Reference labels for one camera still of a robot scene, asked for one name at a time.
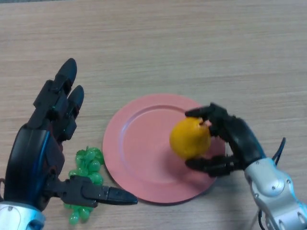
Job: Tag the green grape bunch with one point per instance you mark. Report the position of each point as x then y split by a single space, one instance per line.
92 165

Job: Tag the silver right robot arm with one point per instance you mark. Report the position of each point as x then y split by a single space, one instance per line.
275 191

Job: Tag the yellow pear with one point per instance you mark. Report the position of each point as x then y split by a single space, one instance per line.
189 139

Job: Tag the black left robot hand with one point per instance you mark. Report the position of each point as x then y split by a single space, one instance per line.
26 153

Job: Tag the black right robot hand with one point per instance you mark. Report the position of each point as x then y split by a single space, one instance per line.
242 141

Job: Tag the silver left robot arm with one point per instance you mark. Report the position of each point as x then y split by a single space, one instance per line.
16 215

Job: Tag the pink round plate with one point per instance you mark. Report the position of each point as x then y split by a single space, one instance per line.
144 148

